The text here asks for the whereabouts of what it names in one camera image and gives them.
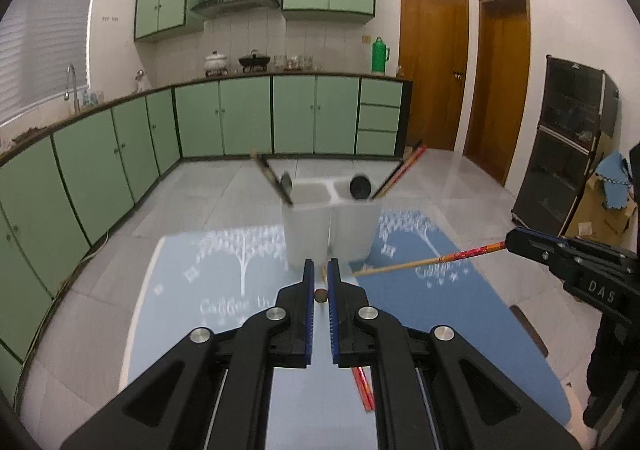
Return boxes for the curved bamboo chopstick red end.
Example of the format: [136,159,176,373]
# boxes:
[354,241,506,277]

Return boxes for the green lower kitchen cabinets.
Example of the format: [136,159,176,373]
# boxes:
[1,73,412,399]

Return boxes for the cardboard box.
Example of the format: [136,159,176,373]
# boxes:
[564,129,640,251]

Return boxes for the blue cloth on box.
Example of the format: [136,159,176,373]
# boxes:
[596,150,634,210]

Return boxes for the light blue place mat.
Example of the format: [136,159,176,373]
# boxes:
[119,225,378,449]

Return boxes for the dark blue place mat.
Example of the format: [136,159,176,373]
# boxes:
[352,211,570,425]

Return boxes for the black oven cabinet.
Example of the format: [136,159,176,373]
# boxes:
[511,55,620,236]

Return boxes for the brown wooden door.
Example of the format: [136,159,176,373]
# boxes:
[398,0,469,151]
[463,0,530,185]

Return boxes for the red chopstick in holder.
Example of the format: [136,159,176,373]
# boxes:
[371,140,426,200]

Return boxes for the black ladle in holder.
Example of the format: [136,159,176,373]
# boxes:
[348,174,372,200]

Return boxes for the grey spoon in holder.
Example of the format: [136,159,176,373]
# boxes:
[280,172,293,196]

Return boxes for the dark-tipped chopstick in holder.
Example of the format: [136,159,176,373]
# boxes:
[250,150,294,207]

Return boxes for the green thermos flask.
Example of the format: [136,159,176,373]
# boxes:
[371,36,390,74]

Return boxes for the chrome sink faucet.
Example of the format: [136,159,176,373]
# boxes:
[63,64,80,114]

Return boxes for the glass jars on counter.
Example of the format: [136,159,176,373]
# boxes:
[271,55,322,72]

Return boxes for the white cooking pot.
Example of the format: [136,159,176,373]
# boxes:
[204,51,228,78]

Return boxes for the black wok on stove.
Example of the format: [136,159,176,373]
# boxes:
[239,50,271,73]

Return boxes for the window blind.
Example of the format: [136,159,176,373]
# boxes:
[1,0,92,121]

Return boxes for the range hood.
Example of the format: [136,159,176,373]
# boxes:
[190,0,280,19]

